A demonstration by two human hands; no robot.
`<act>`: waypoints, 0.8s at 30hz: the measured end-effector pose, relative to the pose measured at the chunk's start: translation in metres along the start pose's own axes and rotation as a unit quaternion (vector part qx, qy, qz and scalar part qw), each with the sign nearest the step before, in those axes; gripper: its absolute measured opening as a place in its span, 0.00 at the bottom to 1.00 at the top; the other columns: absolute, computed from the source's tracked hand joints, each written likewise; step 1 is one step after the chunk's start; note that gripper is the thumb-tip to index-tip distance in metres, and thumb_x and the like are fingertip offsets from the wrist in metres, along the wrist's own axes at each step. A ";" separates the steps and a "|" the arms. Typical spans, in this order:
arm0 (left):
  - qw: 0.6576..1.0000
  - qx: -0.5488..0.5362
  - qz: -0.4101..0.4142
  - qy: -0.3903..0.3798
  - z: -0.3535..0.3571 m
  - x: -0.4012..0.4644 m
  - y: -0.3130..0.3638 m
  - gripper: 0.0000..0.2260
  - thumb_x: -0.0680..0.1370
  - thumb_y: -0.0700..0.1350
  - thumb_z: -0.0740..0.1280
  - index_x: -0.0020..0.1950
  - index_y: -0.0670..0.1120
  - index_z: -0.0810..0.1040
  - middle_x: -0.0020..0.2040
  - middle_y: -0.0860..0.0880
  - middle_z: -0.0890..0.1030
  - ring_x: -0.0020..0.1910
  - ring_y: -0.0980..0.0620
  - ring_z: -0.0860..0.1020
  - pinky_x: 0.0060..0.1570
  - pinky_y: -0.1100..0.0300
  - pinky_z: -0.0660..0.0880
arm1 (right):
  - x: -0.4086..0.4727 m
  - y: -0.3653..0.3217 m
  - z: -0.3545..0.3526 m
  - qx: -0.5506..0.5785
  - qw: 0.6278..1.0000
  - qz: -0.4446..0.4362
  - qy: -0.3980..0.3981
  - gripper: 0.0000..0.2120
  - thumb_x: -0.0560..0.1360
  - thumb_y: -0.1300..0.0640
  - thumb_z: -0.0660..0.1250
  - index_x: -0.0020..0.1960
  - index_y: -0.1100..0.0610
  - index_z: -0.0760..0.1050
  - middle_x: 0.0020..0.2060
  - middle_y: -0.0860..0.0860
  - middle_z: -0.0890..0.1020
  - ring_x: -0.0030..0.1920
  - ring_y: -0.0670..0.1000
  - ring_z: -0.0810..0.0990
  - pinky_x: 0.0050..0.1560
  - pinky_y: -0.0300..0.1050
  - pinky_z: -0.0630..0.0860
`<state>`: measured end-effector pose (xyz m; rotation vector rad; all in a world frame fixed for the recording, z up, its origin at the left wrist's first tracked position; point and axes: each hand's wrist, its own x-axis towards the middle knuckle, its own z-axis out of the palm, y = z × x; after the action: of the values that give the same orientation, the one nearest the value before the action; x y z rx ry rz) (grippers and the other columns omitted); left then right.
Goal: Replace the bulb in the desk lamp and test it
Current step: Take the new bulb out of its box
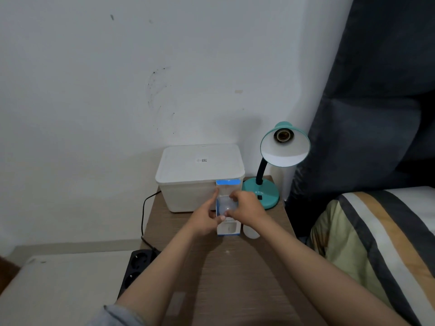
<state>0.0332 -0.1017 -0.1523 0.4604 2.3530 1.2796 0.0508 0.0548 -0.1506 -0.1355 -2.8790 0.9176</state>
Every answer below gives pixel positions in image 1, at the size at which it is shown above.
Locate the white low shelf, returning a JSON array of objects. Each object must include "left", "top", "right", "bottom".
[{"left": 0, "top": 249, "right": 135, "bottom": 326}]

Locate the black power strip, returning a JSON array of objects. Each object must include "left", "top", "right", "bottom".
[{"left": 117, "top": 249, "right": 160, "bottom": 300}]

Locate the person's left hand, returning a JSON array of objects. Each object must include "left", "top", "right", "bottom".
[{"left": 186, "top": 188, "right": 226, "bottom": 237}]

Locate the white storage box lid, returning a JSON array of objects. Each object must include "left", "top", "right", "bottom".
[{"left": 155, "top": 143, "right": 246, "bottom": 185}]

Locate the white and blue bulb box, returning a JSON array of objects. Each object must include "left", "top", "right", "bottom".
[{"left": 215, "top": 179, "right": 243, "bottom": 237}]

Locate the dark grey curtain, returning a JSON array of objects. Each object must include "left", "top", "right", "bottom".
[{"left": 293, "top": 0, "right": 435, "bottom": 238}]

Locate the white plastic storage box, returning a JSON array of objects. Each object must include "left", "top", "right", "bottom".
[{"left": 159, "top": 181, "right": 244, "bottom": 214}]

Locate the person's right forearm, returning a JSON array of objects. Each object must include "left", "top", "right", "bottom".
[{"left": 243, "top": 217, "right": 413, "bottom": 326}]

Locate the striped bed sheet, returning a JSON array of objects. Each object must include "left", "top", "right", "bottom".
[{"left": 310, "top": 186, "right": 435, "bottom": 326}]

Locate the person's right hand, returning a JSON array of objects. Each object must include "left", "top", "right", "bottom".
[{"left": 227, "top": 191, "right": 269, "bottom": 232}]

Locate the teal desk lamp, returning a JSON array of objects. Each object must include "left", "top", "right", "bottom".
[{"left": 242, "top": 122, "right": 311, "bottom": 210}]

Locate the black power cable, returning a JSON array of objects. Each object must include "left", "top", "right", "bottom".
[{"left": 140, "top": 191, "right": 162, "bottom": 252}]

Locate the grey sleeve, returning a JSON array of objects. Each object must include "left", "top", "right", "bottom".
[{"left": 86, "top": 304, "right": 145, "bottom": 326}]

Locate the white light bulb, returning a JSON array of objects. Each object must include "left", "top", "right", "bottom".
[
  {"left": 242, "top": 225, "right": 261, "bottom": 240},
  {"left": 217, "top": 196, "right": 238, "bottom": 218}
]

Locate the person's left forearm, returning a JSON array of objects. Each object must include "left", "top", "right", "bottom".
[{"left": 115, "top": 229, "right": 212, "bottom": 326}]

